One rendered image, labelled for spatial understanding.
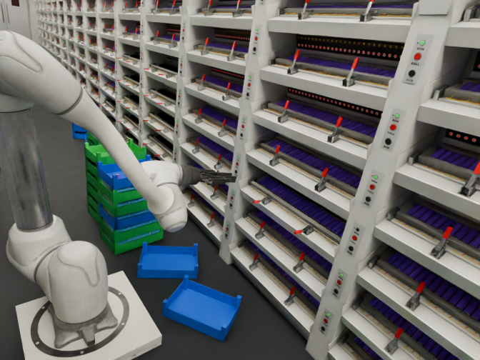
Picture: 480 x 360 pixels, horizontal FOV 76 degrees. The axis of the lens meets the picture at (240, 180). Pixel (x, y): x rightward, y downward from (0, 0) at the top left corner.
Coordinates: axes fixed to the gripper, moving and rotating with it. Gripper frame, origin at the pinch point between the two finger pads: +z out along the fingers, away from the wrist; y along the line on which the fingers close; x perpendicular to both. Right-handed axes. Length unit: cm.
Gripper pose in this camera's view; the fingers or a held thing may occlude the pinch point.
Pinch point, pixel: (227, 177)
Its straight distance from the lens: 138.9
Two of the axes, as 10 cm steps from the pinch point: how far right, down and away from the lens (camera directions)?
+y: -5.7, -4.1, 7.2
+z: 7.7, 0.3, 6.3
